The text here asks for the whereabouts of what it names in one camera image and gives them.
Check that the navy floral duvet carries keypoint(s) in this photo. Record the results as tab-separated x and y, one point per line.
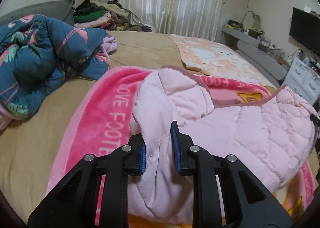
38	55

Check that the white drawer chest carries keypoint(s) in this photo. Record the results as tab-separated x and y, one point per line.
303	80

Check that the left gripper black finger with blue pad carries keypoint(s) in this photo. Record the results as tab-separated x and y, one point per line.
225	192
94	192

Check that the orange white checkered blanket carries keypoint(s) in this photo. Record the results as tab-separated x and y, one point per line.
216	60

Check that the pile of folded clothes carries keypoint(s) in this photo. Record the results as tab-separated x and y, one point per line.
109	16

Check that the grey pillow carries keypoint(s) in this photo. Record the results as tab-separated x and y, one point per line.
61	10

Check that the grey bed footboard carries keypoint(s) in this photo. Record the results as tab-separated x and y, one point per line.
264	63

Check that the pink quilted jacket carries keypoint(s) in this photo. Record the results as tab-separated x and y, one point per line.
273	138

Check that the black television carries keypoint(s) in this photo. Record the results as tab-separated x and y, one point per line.
305	29

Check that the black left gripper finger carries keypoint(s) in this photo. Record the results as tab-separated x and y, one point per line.
315	120

